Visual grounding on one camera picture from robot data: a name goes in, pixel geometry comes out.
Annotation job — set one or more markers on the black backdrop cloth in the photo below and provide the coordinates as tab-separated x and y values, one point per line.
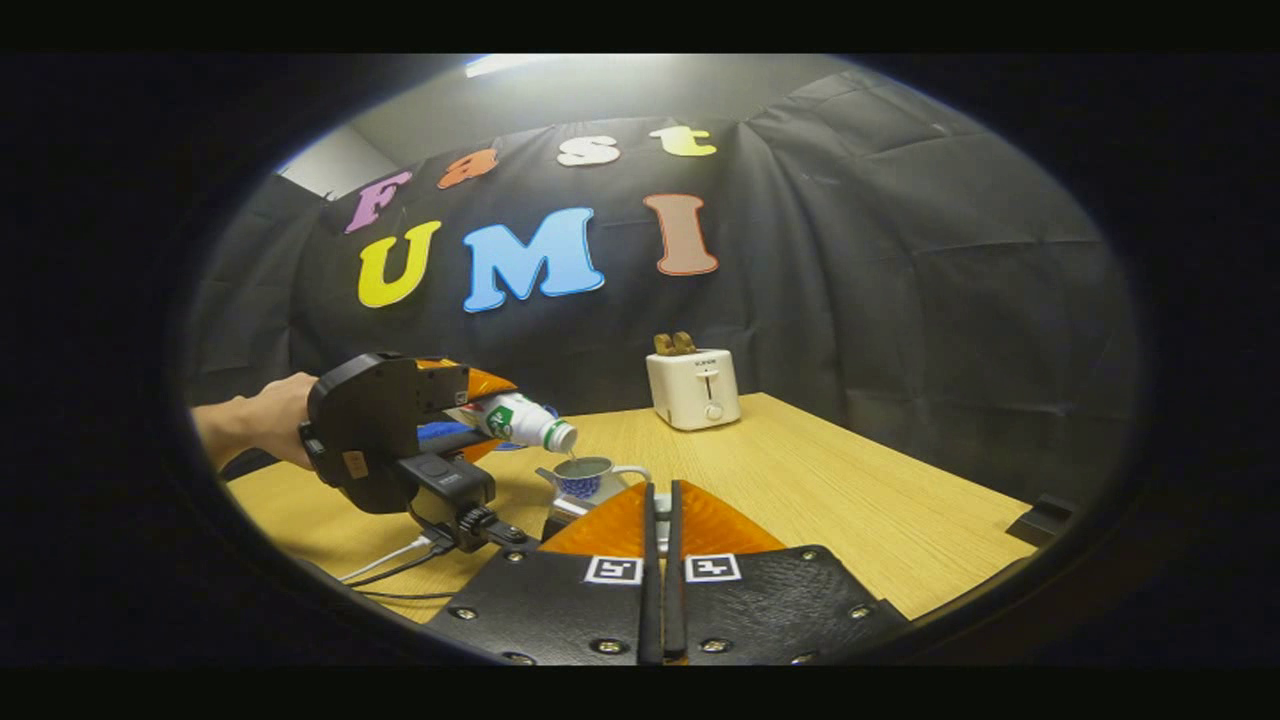
900	300

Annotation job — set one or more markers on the small black block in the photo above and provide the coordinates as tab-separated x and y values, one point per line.
1042	520

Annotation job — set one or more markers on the white water bottle green label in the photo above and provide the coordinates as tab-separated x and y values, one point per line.
520	420

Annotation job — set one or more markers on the white toaster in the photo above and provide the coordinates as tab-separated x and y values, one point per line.
690	395

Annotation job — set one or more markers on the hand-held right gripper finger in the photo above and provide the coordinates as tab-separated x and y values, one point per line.
675	620
651	620

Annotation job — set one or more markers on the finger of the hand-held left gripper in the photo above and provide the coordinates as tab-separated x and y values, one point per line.
465	441
488	383

